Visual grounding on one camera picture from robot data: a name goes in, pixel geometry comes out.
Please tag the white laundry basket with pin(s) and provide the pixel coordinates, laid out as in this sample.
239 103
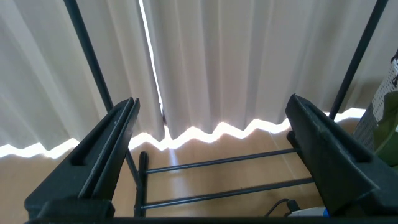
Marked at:
390 77

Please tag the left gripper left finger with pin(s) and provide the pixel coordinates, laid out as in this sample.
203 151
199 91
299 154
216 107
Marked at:
62 189

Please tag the beige curtain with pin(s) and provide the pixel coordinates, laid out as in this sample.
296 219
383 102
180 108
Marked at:
233 62

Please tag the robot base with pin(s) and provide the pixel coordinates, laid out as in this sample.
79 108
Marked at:
308 213

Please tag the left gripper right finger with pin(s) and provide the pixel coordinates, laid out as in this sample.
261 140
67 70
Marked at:
342 174

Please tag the green garment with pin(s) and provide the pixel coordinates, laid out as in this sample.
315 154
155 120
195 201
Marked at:
388 133

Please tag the black clothes rack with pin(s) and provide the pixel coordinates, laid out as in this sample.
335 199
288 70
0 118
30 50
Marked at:
90 56

